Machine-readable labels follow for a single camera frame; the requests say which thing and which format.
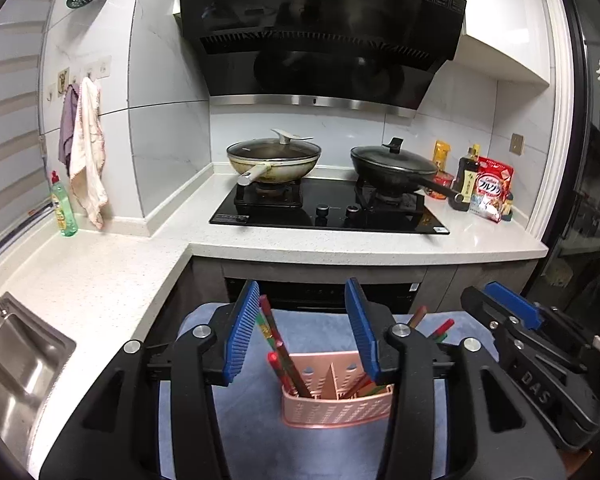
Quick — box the purple cloth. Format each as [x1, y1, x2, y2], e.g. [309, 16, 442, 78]
[58, 85, 81, 176]

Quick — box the green dish soap bottle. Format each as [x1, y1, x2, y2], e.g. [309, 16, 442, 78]
[50, 171, 79, 239]

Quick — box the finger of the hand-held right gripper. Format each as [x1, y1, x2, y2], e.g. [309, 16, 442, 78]
[485, 281, 541, 328]
[462, 286, 523, 346]

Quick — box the beige wok with glass lid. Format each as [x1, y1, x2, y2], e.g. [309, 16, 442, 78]
[226, 129, 323, 187]

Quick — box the steel sink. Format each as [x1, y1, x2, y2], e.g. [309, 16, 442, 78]
[0, 290, 77, 441]

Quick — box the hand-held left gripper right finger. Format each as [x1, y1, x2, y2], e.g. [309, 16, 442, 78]
[344, 276, 567, 480]

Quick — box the reddish brown chopstick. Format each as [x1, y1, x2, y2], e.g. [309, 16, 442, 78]
[275, 340, 313, 399]

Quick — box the red instant noodle cup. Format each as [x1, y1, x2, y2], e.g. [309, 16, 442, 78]
[426, 172, 456, 199]

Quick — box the dark red chopstick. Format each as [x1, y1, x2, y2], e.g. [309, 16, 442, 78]
[258, 295, 301, 396]

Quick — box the black range hood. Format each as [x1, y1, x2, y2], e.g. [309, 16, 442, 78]
[174, 0, 468, 111]

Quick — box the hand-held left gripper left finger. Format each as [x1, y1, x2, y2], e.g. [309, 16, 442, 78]
[39, 279, 262, 480]

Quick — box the blue fleece mat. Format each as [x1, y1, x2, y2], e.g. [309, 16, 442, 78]
[157, 301, 498, 480]

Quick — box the black gas cooktop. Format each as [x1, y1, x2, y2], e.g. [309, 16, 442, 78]
[209, 180, 451, 236]

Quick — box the white hanging towel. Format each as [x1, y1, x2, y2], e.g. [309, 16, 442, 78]
[70, 77, 109, 230]

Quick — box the white window blind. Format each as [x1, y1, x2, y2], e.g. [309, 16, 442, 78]
[0, 10, 49, 261]

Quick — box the bright red chopstick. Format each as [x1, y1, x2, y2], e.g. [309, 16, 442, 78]
[427, 319, 456, 344]
[267, 352, 298, 396]

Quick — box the pink perforated utensil holder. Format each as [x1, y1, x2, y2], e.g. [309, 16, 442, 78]
[279, 351, 397, 429]

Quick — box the dark soy sauce bottle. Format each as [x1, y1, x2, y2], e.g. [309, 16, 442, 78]
[455, 145, 481, 196]

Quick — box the red white cereal bag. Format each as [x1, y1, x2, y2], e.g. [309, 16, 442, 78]
[470, 156, 515, 222]

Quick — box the black lidded frying pan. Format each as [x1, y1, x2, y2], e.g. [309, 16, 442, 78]
[350, 137, 472, 211]

